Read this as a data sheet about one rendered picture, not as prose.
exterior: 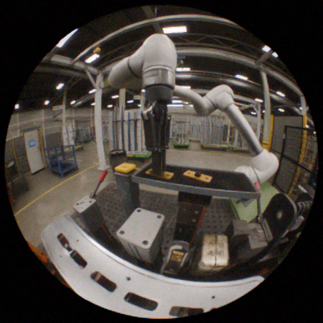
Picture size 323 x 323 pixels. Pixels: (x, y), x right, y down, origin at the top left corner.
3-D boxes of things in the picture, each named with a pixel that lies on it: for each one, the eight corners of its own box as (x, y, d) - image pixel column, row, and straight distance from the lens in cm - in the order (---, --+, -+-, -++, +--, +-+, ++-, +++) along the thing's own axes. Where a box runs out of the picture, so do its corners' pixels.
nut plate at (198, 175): (182, 175, 32) (182, 171, 31) (188, 170, 35) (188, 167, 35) (208, 182, 30) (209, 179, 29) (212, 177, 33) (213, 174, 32)
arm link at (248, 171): (236, 188, 99) (226, 170, 86) (254, 178, 99) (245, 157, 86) (240, 202, 88) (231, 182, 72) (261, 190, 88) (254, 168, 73)
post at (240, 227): (195, 271, 63) (234, 233, 27) (196, 263, 64) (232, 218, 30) (204, 272, 64) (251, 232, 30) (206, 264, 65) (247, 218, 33)
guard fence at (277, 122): (284, 209, 304) (309, 116, 283) (281, 210, 293) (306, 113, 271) (260, 181, 377) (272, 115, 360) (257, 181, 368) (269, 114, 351)
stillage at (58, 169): (52, 172, 521) (47, 150, 506) (66, 166, 546) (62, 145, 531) (62, 177, 411) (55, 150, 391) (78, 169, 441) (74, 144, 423)
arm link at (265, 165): (255, 180, 98) (274, 166, 103) (261, 188, 84) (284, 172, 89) (204, 100, 92) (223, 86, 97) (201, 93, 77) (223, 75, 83)
